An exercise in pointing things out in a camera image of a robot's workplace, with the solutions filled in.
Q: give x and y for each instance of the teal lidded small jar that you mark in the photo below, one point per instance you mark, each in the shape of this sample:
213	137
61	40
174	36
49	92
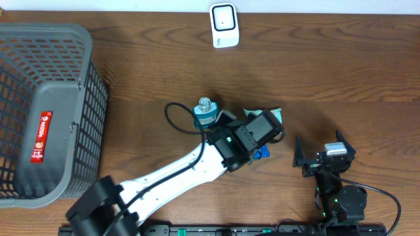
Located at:
206	112

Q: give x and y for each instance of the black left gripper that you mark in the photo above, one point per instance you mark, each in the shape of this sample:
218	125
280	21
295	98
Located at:
266	143

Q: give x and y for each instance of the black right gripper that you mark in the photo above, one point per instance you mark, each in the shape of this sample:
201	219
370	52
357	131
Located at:
298	158

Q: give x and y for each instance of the grey plastic shopping basket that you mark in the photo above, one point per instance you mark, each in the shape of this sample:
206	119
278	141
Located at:
49	67

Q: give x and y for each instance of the red Nescafe coffee stick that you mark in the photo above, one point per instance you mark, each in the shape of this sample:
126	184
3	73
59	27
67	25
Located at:
38	152

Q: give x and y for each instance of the blue Oreo cookie pack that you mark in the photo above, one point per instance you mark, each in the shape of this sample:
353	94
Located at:
261	153

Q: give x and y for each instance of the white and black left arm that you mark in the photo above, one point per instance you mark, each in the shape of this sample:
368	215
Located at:
120	209

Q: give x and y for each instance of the mint green wipes packet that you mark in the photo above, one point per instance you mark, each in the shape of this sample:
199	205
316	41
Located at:
276	112

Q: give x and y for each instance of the white barcode scanner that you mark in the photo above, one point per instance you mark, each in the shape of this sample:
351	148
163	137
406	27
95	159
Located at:
224	25

